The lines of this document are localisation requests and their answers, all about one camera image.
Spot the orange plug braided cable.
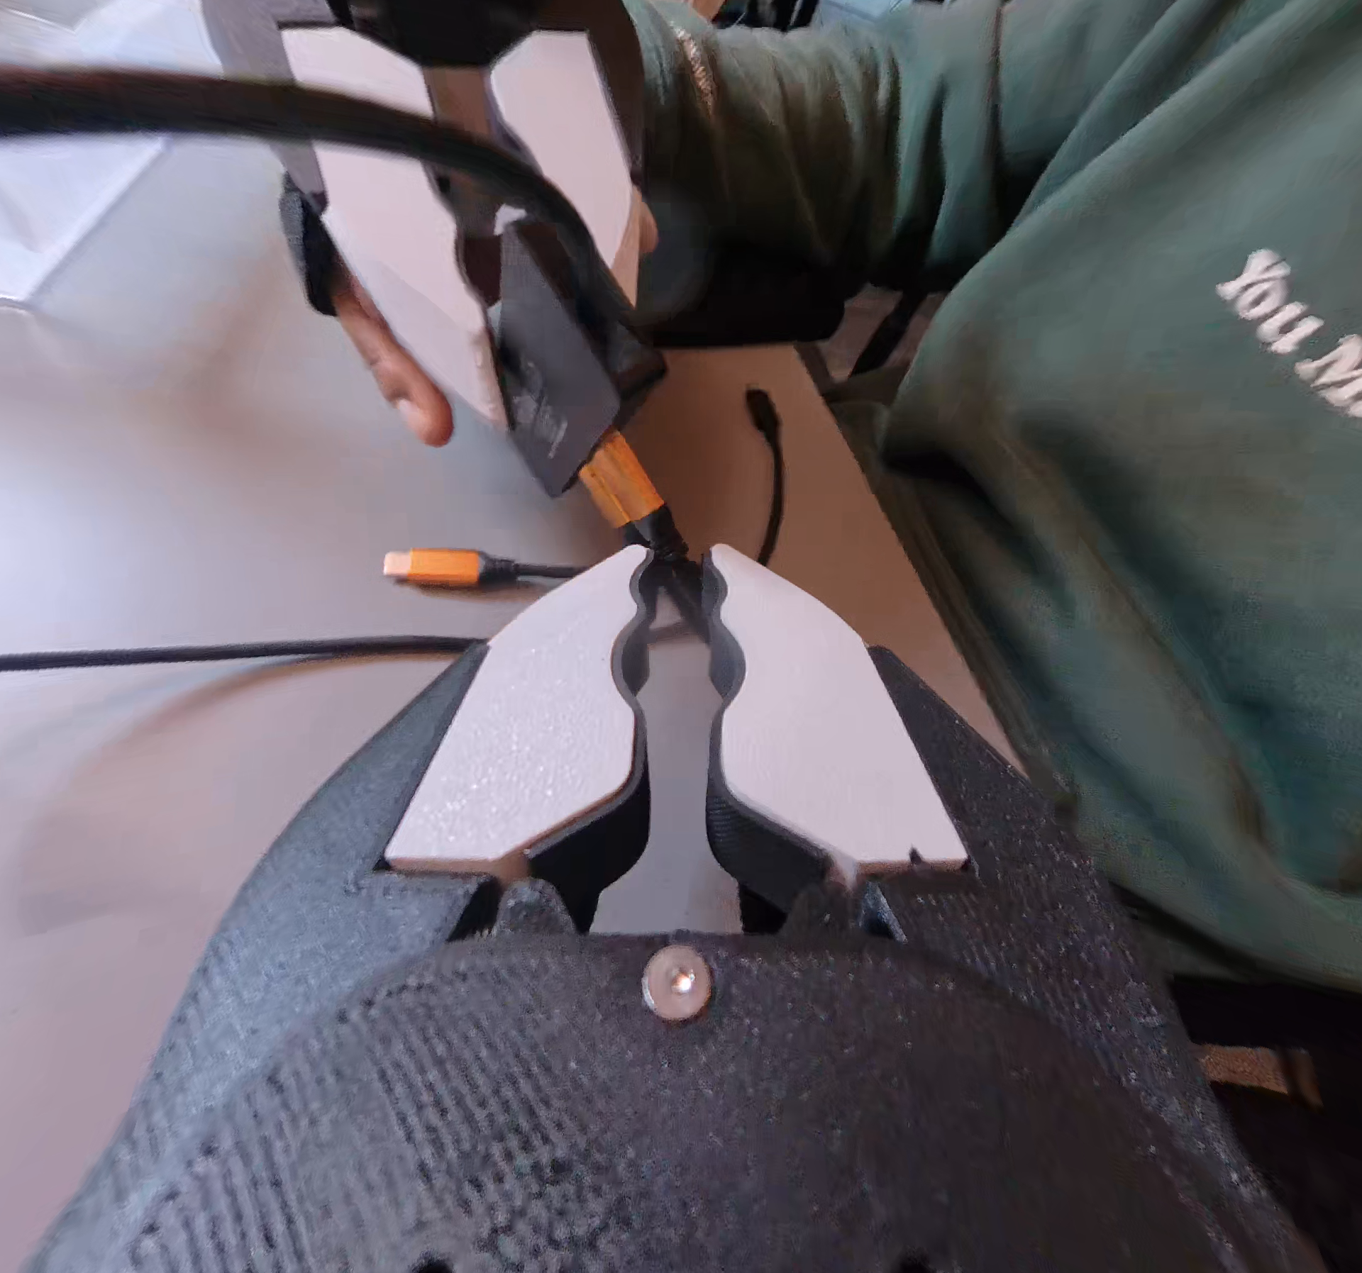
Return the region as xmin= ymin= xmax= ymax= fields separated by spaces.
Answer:
xmin=380 ymin=432 xmax=710 ymax=647

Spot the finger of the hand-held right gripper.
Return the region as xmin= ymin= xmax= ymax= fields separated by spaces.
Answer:
xmin=281 ymin=22 xmax=512 ymax=434
xmin=490 ymin=32 xmax=643 ymax=267

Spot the slim black USB hub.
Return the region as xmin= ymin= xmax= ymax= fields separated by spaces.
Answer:
xmin=492 ymin=219 xmax=668 ymax=501

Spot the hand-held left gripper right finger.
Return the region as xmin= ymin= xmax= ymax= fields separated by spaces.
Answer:
xmin=702 ymin=542 xmax=972 ymax=942

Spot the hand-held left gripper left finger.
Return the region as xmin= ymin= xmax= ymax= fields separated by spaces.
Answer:
xmin=383 ymin=545 xmax=656 ymax=926

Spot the person's right forearm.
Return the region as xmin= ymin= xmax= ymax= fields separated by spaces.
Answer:
xmin=617 ymin=0 xmax=1013 ymax=339

